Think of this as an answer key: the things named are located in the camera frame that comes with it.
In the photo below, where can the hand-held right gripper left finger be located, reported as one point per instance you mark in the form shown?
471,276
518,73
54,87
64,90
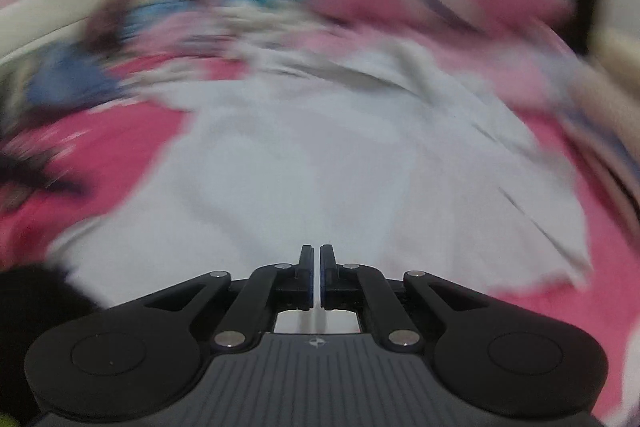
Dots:
311,279

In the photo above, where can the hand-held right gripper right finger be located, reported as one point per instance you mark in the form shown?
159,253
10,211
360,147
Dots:
324,279

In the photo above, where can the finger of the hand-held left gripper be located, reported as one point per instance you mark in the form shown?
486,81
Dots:
35,177

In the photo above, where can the white button shirt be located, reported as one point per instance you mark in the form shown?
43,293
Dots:
325,167

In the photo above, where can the pink floral bed blanket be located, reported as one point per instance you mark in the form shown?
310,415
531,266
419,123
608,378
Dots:
100,157

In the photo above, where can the blue denim jeans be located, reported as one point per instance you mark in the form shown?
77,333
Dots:
70,77

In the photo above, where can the pink and cream headboard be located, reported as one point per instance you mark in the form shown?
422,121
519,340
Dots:
60,2

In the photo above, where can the brown garment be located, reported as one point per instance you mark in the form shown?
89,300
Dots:
115,12

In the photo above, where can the light blue patterned cloth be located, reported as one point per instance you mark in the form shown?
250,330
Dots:
155,17

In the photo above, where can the beige folded garment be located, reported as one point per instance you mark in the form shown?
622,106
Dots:
615,72

